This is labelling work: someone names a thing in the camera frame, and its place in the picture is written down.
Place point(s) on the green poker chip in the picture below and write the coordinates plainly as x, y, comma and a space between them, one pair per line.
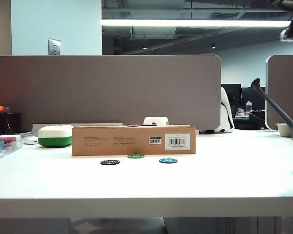
136, 156

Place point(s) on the dark poker chip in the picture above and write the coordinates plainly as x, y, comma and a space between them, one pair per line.
149, 125

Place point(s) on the red poker chip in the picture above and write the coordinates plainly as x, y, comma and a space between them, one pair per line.
134, 125

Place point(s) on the brown cardboard box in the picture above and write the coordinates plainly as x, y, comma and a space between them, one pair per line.
107, 146

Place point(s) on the blue poker chip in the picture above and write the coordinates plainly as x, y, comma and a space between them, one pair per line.
168, 161

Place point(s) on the black poker chip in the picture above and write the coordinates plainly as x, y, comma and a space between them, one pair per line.
110, 162

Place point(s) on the clear plastic chip tray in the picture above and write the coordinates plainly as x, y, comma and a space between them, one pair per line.
7, 151

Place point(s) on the wide grey desk partition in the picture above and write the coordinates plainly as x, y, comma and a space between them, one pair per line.
100, 90

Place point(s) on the white and black figure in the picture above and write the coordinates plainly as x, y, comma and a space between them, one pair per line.
226, 119

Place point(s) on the black computer monitor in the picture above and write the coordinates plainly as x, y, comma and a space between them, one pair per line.
233, 97
255, 100

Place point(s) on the white and green case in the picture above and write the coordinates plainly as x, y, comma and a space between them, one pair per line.
54, 136

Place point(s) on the clear water bottle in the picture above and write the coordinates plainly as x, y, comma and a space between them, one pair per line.
249, 107

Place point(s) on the black bag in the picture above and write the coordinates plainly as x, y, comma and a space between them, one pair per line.
251, 123

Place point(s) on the long ceiling light strip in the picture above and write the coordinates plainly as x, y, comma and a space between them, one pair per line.
197, 23

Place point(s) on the small white case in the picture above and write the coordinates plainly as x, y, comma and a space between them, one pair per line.
30, 140

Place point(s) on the black cup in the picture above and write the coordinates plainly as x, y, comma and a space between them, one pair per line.
9, 123

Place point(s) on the white paper bowl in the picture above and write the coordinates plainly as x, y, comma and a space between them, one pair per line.
284, 130

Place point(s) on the narrow grey desk partition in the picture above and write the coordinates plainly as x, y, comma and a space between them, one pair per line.
285, 92

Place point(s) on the metal wall switch plate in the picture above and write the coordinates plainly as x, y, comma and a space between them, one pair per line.
54, 46

